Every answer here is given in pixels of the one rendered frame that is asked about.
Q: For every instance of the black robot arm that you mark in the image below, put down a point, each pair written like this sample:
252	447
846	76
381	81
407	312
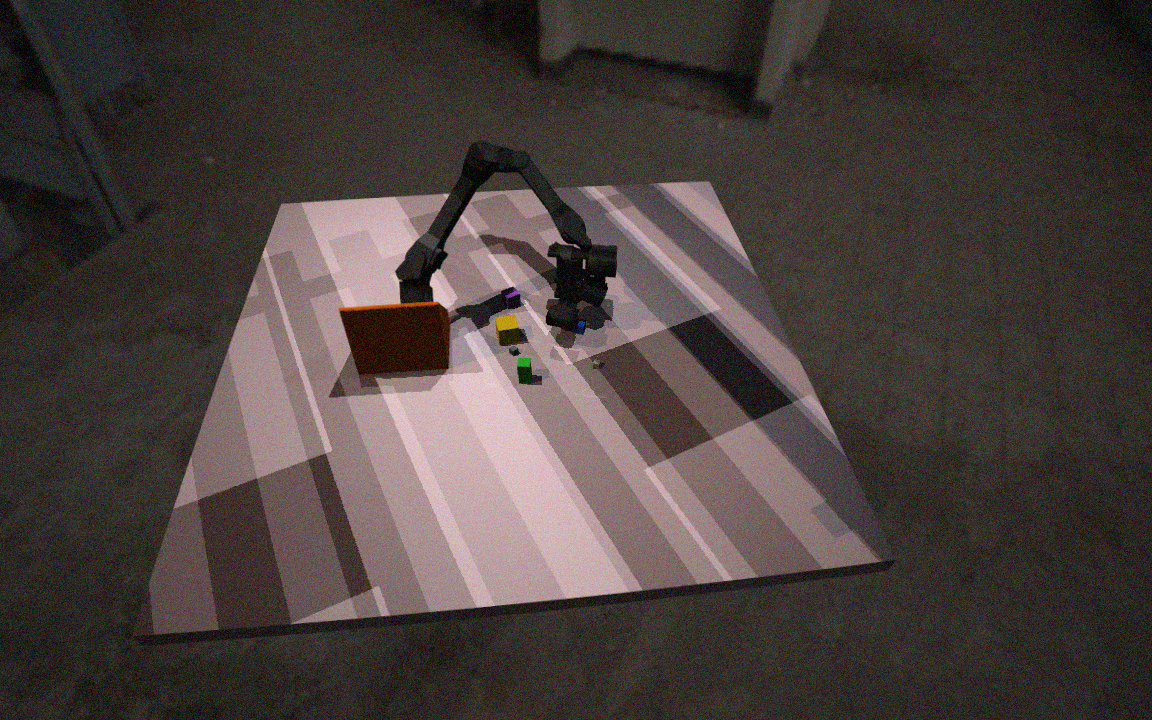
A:
482	160

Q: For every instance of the yellow cube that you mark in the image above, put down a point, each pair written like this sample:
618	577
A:
507	330

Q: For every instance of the purple cube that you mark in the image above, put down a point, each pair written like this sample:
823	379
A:
510	297

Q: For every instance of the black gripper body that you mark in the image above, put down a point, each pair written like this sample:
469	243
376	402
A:
564	314

